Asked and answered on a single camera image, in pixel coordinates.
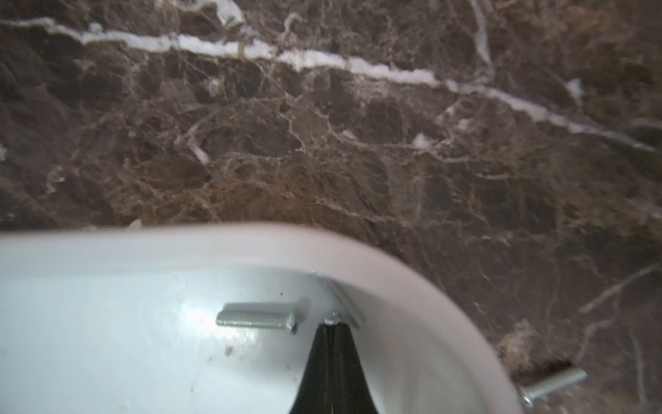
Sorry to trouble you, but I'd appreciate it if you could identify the metal screw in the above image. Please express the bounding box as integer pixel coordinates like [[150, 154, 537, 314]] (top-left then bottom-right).
[[215, 303, 299, 335], [517, 366, 588, 408], [317, 276, 365, 329]]

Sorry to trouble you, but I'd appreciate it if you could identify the white plastic storage box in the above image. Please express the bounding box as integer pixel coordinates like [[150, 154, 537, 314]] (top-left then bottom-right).
[[1, 224, 522, 413]]

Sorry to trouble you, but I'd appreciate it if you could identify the loose metal screw in box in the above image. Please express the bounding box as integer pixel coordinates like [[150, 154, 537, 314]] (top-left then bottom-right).
[[215, 303, 299, 335]]

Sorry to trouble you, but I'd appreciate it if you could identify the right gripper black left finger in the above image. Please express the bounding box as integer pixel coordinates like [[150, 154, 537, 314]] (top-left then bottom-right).
[[291, 324, 335, 414]]

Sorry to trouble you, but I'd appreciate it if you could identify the loose metal screw on table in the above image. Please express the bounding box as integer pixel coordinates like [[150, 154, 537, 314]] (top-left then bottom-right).
[[517, 366, 588, 408]]

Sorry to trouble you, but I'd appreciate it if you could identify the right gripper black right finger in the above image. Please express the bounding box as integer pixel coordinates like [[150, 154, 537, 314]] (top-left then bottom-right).
[[334, 324, 378, 414]]

